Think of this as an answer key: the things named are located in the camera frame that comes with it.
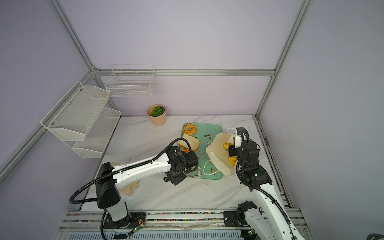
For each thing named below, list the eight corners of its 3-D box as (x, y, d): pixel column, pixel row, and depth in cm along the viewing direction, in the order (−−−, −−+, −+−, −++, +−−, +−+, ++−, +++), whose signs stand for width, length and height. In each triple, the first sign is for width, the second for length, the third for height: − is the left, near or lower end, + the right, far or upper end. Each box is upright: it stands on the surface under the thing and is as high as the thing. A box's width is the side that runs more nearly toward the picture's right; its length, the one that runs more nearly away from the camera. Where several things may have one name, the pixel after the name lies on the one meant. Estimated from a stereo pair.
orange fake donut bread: (183, 134, 110) (182, 133, 109) (183, 124, 117) (183, 122, 116) (197, 134, 110) (197, 133, 109) (197, 124, 117) (197, 122, 116)
